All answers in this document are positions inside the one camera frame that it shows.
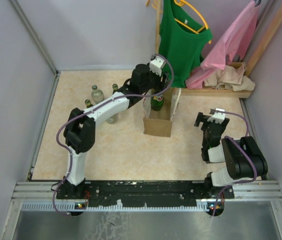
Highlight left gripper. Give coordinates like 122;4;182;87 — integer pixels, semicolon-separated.
140;63;171;94

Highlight green Perrier bottle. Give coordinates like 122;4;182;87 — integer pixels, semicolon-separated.
84;99;94;108
150;94;164;111
112;83;119;94

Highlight clear Chang soda bottle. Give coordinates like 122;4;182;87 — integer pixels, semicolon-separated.
91;85;105;104
106;113;118;124

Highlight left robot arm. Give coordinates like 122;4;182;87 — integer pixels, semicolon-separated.
58;60;174;199

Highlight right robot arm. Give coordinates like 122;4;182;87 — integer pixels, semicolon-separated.
194;108;269;198

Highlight brown canvas bag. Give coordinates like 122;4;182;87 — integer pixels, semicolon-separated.
142;87;182;138

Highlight wooden clothes rack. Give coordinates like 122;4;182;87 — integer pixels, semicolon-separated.
145;0;282;100

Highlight beige crumpled cloth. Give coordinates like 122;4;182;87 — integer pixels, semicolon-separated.
203;62;256;92

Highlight green tank top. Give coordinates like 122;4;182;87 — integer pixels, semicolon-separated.
158;0;205;88

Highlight pink shirt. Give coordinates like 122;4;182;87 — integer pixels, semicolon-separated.
185;0;259;89

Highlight yellow clothes hanger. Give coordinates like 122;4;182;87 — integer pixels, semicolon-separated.
166;0;213;46

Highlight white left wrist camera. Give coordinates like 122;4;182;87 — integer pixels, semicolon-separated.
149;55;166;76

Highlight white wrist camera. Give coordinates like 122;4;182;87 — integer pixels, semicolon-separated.
149;55;166;76
207;108;226;124

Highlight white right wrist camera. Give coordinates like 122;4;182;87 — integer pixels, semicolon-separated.
207;108;226;124

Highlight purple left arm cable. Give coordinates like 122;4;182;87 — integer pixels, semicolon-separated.
51;53;175;217

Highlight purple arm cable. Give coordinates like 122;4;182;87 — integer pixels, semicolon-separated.
210;111;259;218
51;53;175;217

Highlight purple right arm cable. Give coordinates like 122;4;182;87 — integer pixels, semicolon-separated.
210;111;259;218

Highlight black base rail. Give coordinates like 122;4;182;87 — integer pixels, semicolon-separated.
56;180;222;208

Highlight aluminium frame rail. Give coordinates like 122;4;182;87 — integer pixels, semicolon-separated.
11;181;282;212

